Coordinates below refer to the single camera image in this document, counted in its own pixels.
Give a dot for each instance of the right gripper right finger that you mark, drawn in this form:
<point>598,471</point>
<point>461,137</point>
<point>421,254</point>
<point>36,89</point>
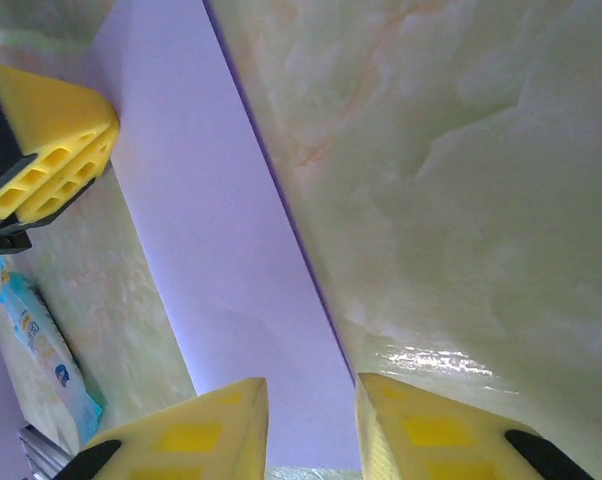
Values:
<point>431,435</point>

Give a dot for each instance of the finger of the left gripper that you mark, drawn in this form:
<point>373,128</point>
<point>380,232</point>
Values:
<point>46,110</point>
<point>93,160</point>

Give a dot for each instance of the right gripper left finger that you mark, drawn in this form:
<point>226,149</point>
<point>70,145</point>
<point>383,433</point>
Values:
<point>191,440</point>

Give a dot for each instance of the blue wet wipes pack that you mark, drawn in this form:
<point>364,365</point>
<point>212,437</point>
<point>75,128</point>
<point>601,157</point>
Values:
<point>46,350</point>

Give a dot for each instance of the long aluminium frame rail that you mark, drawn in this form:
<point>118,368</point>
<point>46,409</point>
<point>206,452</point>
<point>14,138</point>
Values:
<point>43,452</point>

